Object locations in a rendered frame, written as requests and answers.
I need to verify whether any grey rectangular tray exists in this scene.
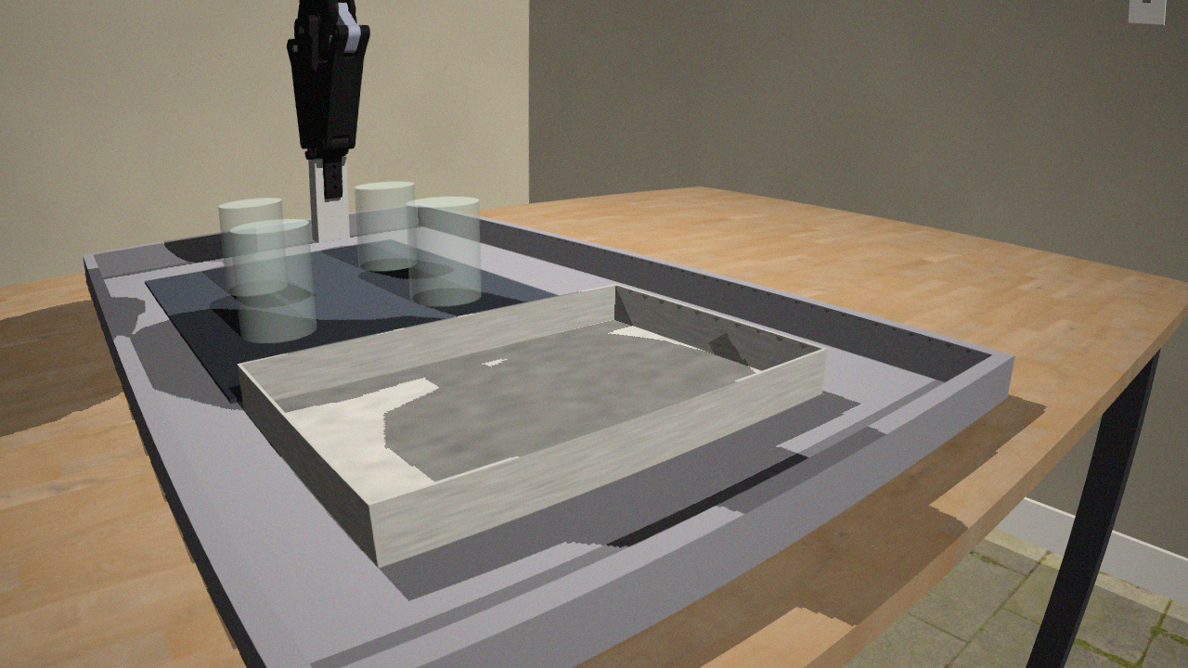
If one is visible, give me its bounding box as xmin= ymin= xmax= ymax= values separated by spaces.
xmin=238 ymin=284 xmax=827 ymax=568

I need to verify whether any clear glass cylinder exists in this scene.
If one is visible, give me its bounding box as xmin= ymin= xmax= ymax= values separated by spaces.
xmin=219 ymin=198 xmax=283 ymax=296
xmin=230 ymin=219 xmax=317 ymax=344
xmin=355 ymin=182 xmax=415 ymax=271
xmin=406 ymin=197 xmax=482 ymax=305

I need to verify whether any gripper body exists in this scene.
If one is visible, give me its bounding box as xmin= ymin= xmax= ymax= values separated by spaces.
xmin=297 ymin=0 xmax=355 ymax=61

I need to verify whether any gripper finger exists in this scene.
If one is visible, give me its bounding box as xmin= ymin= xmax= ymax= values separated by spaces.
xmin=304 ymin=4 xmax=369 ymax=242
xmin=287 ymin=19 xmax=316 ymax=241

